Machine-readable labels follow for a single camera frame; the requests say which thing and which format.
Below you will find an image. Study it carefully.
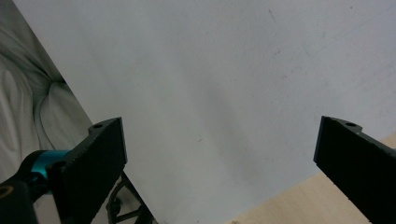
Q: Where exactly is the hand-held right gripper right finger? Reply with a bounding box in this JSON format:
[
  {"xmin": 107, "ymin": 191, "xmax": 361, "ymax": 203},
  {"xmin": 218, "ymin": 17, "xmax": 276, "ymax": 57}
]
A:
[{"xmin": 313, "ymin": 115, "xmax": 396, "ymax": 224}]

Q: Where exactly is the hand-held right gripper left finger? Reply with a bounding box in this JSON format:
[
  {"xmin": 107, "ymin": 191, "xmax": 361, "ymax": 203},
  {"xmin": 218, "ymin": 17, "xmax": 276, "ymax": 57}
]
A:
[{"xmin": 46, "ymin": 117, "xmax": 128, "ymax": 224}]

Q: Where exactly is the white crumpled cloth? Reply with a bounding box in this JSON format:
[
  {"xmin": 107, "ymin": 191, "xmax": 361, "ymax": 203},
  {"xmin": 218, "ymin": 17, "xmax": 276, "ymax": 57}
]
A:
[{"xmin": 0, "ymin": 0, "xmax": 93, "ymax": 224}]

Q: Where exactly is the black metal table frame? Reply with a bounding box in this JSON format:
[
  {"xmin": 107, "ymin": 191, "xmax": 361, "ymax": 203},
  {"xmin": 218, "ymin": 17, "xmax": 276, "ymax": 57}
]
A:
[{"xmin": 105, "ymin": 172, "xmax": 159, "ymax": 224}]

